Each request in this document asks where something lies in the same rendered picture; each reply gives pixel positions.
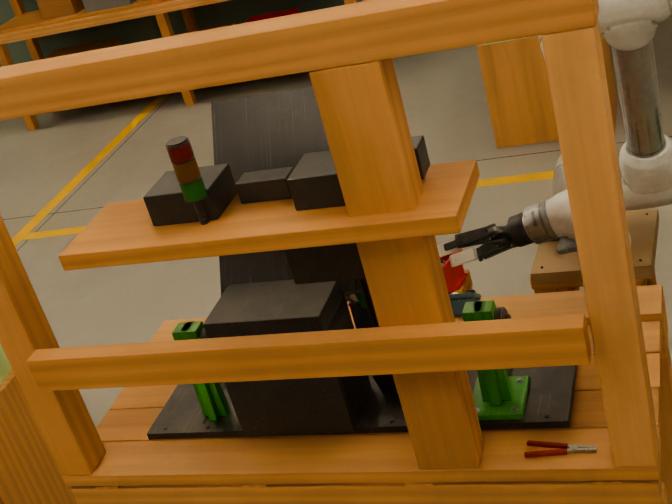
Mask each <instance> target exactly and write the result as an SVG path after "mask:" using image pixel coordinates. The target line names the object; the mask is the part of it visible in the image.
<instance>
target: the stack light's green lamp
mask: <svg viewBox="0 0 672 504"><path fill-rule="evenodd" d="M179 185H180V188H181V191H182V194H183V197H184V200H185V202H186V203H188V204H193V203H197V202H200V201H202V200H204V199H205V198H206V197H207V196H208V195H207V192H206V188H205V185H204V182H203V179H202V176H201V178H200V179H199V180H197V181H196V182H193V183H191V184H186V185H181V184H179Z"/></svg>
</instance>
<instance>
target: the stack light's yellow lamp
mask: <svg viewBox="0 0 672 504"><path fill-rule="evenodd" d="M172 166H173V169H174V171H175V174H176V177H177V180H178V183H179V184H181V185H186V184H191V183H193V182H196V181H197V180H199V179H200V178H201V173H200V170H199V167H198V164H197V161H196V159H195V157H194V159H193V160H192V161H190V162H188V163H186V164H183V165H172Z"/></svg>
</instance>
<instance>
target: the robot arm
mask: <svg viewBox="0 0 672 504"><path fill-rule="evenodd" d="M598 3H599V13H598V23H599V30H600V33H601V34H602V35H603V37H604V39H605V40H606V42H607V43H608V44H609V45H610V46H611V49H612V55H613V61H614V67H615V73H616V80H617V86H618V92H619V98H620V104H621V110H622V117H623V123H624V129H625V135H626V142H625V143H624V144H623V146H622V148H621V150H620V156H619V157H618V162H619V169H620V176H621V183H622V190H623V197H624V204H625V211H627V210H642V209H649V208H655V207H661V206H665V205H670V204H672V139H671V138H670V137H668V136H667V135H665V134H664V129H663V122H662V114H661V106H660V98H659V90H658V79H657V71H656V63H655V55H654V47H653V37H654V36H655V34H656V31H657V27H658V24H659V23H660V22H663V21H665V20H666V19H667V18H668V17H669V16H670V15H671V14H672V0H598ZM552 188H553V197H552V198H550V199H548V200H546V201H542V202H540V203H538V204H535V205H532V206H529V207H526V208H525V209H524V211H523V212H521V213H519V214H516V215H513V216H510V217H509V219H508V223H507V225H506V226H497V227H496V224H490V225H488V226H486V227H482V228H479V229H475V230H471V231H468V232H464V233H460V234H456V235H455V239H453V240H450V241H447V242H445V243H442V244H439V245H437V248H438V252H439V256H440V257H443V256H446V255H449V254H452V253H455V252H458V251H460V250H461V248H464V247H470V246H475V245H480V244H483V245H481V246H480V247H478V248H475V247H473V248H470V249H467V250H464V251H461V252H458V253H455V254H453V255H450V256H449V258H450V263H451V267H456V266H459V265H462V264H465V263H467V262H470V261H473V260H476V259H478V260H479V261H480V262H481V261H483V258H484V259H488V258H491V257H493V256H495V255H497V254H500V253H502V252H504V251H507V250H509V249H512V248H515V247H523V246H526V245H529V244H532V243H536V244H541V243H544V242H547V241H559V245H558V247H557V253H558V254H567V253H570V252H577V251H578V250H577V244H576V239H575V233H574V227H573V221H572V215H571V209H570V203H569V198H568V192H567V186H566V180H565V174H564V168H563V162H562V156H561V155H560V156H559V158H558V161H557V163H556V166H555V170H554V176H553V186H552ZM490 239H491V240H490Z"/></svg>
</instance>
